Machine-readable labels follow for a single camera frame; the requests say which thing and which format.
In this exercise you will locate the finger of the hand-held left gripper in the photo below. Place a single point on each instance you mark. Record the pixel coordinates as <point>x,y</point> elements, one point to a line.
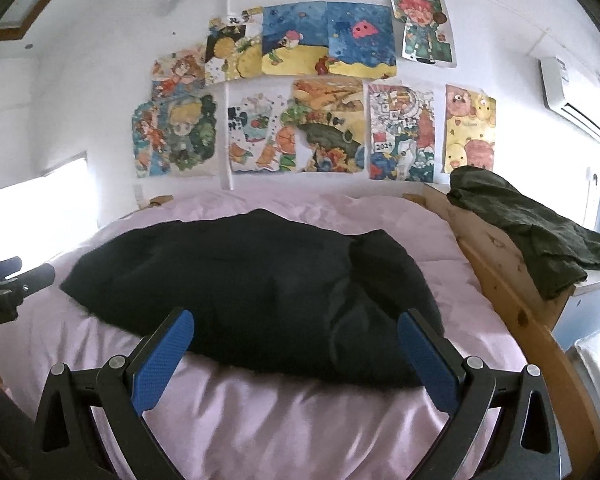
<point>35,280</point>
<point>2,267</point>

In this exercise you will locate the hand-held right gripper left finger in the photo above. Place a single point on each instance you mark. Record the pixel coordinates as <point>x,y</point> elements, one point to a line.
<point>162,360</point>

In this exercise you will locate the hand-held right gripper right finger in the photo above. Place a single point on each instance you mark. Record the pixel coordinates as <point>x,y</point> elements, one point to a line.
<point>427,365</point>

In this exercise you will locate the black garment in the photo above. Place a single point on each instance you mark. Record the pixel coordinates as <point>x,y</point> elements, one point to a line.
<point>255,285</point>

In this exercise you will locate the bright window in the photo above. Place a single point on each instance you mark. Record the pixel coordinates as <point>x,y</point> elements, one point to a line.
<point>40,210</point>

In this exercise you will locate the pink duvet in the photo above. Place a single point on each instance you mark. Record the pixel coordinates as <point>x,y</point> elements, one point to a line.
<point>280,410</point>

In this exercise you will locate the dark green garment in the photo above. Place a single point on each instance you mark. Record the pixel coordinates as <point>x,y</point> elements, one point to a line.
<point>520,230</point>

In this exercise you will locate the white cabinet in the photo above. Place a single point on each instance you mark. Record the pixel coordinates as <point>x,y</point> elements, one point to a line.
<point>590,310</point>

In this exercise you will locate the green and blonde figure drawing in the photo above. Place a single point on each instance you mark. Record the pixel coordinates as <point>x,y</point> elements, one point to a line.
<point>180,135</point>

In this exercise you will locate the yellow drawing with pink faces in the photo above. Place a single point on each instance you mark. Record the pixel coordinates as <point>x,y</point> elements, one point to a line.
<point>470,130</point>

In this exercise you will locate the white drawing with orange animals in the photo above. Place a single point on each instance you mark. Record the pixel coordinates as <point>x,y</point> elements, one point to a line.
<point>257,135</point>

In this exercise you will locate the orange-haired figure drawing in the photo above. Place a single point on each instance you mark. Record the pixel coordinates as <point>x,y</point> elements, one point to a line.
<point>177,72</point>

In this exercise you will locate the dark green and orange drawing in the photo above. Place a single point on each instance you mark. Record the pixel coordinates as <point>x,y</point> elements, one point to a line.
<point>330,125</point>

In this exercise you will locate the black and yellow circles drawing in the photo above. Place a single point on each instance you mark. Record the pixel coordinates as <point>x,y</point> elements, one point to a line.
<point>232,50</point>

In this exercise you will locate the white air conditioner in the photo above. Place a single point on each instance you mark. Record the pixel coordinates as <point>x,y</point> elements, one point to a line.
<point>572,95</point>

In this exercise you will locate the blue drawing with pink fish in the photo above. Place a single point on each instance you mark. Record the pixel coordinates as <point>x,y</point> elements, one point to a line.
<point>362,40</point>

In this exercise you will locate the red-haired figure drawing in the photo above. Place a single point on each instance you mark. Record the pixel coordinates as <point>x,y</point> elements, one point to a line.
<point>422,30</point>

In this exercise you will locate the blue and yellow beach drawing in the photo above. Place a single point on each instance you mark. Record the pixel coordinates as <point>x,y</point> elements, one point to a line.
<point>295,40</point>

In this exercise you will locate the wooden bed frame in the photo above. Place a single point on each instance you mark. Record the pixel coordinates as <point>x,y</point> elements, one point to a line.
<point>505,280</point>

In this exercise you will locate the white wall pipe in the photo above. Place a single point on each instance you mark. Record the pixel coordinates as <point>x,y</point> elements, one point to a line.
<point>229,85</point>

